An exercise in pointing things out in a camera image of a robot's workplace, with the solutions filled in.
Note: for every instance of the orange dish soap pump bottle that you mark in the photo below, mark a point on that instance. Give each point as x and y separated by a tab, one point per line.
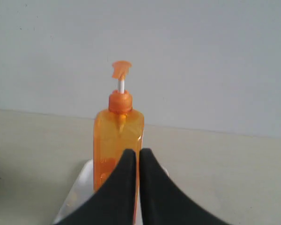
116	128

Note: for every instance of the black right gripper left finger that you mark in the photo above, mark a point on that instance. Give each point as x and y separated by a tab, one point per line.
113	203

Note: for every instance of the white plastic tray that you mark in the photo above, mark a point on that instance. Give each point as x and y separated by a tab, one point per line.
82	190

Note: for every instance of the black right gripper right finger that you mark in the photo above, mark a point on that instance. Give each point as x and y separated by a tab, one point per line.
161	200

